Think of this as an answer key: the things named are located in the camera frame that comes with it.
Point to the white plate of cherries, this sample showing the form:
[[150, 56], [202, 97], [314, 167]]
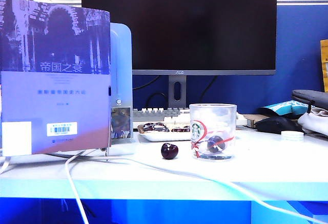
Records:
[[164, 134]]

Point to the teal snack packet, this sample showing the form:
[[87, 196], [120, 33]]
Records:
[[282, 107]]

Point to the purple Chinese history book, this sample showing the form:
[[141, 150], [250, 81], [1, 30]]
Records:
[[55, 98]]

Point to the grey monitor stand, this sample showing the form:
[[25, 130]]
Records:
[[177, 90]]

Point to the white cloth bag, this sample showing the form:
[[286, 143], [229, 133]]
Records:
[[316, 122]]

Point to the small colourful picture card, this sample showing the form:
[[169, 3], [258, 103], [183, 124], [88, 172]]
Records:
[[121, 122]]

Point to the white and grey keyboard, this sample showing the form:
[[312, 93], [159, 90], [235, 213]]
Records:
[[159, 113]]

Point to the small white round lid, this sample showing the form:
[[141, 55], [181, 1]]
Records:
[[291, 135]]

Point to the grey fabric pouch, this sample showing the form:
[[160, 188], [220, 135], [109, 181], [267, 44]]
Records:
[[311, 98]]

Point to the clear Starbucks glass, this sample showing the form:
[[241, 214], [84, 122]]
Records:
[[212, 121]]

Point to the yellow paper package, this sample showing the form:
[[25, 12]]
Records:
[[324, 65]]

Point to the black computer monitor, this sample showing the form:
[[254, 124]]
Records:
[[179, 24]]

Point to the black computer mouse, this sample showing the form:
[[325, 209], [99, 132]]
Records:
[[278, 125]]

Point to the brown cardboard box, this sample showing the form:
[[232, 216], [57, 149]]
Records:
[[252, 120]]

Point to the dark red cherry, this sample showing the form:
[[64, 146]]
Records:
[[216, 144], [169, 151]]

